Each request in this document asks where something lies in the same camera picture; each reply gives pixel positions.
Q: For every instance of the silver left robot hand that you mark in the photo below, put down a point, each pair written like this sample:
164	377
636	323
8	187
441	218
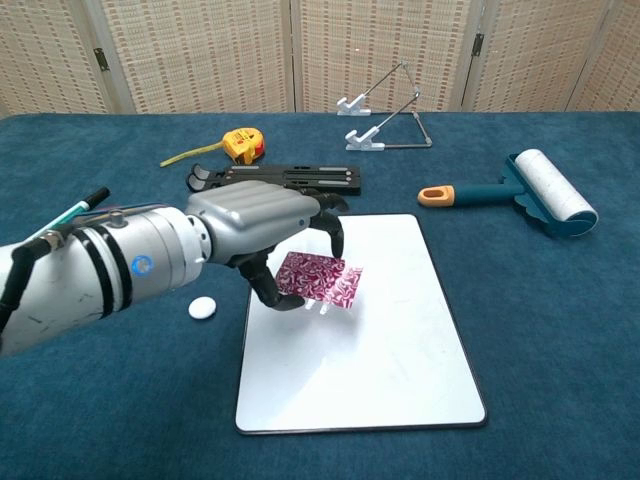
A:
250	215

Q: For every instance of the red patterned cloth piece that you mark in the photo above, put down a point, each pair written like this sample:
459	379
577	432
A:
320	280

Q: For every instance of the white round magnet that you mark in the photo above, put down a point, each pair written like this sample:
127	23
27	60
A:
202	308

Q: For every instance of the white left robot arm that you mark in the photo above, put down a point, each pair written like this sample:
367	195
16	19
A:
100	280

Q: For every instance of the white board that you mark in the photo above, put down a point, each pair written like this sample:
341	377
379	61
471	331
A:
380	360

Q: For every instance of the yellow tape measure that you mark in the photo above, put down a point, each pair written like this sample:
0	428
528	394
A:
242	142

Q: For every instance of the black folding laptop stand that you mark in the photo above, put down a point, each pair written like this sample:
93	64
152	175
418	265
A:
320	175

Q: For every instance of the green whiteboard marker pen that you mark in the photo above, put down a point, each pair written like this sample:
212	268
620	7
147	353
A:
95	198

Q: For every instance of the woven folding screen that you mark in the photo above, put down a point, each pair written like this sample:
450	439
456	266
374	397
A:
200	55

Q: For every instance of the dark metal screen hinge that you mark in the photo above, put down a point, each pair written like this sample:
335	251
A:
102	59
478	44

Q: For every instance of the blue tablecloth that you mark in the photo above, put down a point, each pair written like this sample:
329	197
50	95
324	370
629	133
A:
125	400

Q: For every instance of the teal lint roller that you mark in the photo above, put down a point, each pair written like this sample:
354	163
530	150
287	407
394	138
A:
550	192

